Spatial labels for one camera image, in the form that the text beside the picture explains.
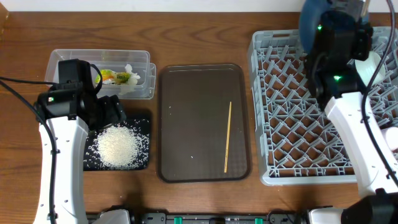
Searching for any yellow green snack wrapper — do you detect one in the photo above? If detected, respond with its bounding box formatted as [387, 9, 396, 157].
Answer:
[100, 69, 132, 85]

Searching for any white rice pile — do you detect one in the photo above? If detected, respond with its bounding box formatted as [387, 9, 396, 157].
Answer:
[84, 123, 150, 170]

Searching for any white tissue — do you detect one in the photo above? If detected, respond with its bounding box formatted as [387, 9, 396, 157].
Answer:
[119, 64, 141, 95]

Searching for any wooden chopstick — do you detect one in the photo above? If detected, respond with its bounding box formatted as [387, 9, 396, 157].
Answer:
[224, 101, 232, 173]

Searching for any dark blue plate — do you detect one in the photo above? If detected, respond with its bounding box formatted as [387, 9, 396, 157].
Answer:
[298, 0, 331, 54]

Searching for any mint green bowl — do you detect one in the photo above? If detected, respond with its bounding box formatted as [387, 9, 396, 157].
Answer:
[354, 51, 386, 86]

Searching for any pink white cup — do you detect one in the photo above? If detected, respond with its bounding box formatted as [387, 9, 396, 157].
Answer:
[382, 127, 398, 151]

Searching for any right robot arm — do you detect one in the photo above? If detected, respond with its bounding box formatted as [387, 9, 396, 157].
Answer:
[299, 9, 397, 223]

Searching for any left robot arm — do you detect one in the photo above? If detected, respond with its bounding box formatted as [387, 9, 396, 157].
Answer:
[34, 59, 126, 223]

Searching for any clear plastic waste bin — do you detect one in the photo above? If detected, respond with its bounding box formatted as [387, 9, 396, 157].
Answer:
[44, 49, 156, 100]

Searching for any grey dishwasher rack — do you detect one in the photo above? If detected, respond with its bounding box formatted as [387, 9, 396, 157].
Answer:
[248, 30, 356, 186]

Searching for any black rectangular tray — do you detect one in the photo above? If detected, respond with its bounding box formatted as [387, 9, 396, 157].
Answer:
[82, 108, 152, 172]

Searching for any brown serving tray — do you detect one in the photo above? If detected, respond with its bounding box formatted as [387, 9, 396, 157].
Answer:
[157, 63, 251, 183]

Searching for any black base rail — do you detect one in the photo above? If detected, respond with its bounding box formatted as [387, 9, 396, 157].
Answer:
[88, 212, 320, 224]

